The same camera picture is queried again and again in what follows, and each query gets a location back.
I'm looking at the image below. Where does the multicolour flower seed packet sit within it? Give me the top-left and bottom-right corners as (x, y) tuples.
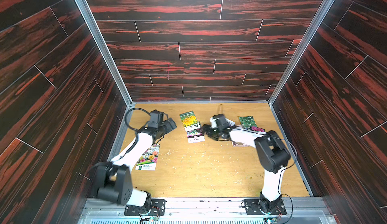
(135, 144), (160, 171)

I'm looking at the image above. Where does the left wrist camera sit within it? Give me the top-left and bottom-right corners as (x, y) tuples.
(150, 110), (164, 124)

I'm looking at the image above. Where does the front aluminium rail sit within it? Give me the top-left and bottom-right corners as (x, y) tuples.
(78, 197), (337, 224)

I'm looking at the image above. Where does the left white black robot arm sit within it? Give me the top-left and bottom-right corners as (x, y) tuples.
(90, 118), (176, 210)

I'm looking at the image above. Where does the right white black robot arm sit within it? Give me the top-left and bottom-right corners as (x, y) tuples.
(200, 114), (291, 214)

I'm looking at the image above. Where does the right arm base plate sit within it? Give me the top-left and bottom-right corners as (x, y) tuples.
(241, 198), (287, 216)

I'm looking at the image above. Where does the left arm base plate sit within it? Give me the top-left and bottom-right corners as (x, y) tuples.
(124, 198), (166, 217)

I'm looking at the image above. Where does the green magenta seed packet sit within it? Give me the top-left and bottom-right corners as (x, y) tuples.
(250, 126), (266, 132)

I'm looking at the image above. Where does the dark green leaf seed packet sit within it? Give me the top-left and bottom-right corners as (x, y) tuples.
(239, 116), (257, 130)

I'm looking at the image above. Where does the pink striped shop seed packet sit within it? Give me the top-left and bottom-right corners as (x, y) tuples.
(232, 141), (249, 146)

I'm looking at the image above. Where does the pink aster seed packet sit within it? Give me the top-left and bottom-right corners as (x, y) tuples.
(186, 129), (205, 143)

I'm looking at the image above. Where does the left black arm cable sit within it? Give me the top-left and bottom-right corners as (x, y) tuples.
(124, 107), (152, 131)

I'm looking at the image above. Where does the yellow marigold seed packet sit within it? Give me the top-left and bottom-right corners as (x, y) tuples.
(179, 111), (201, 132)

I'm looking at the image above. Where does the purple flower seed packet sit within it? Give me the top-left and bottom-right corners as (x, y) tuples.
(226, 118), (235, 126)

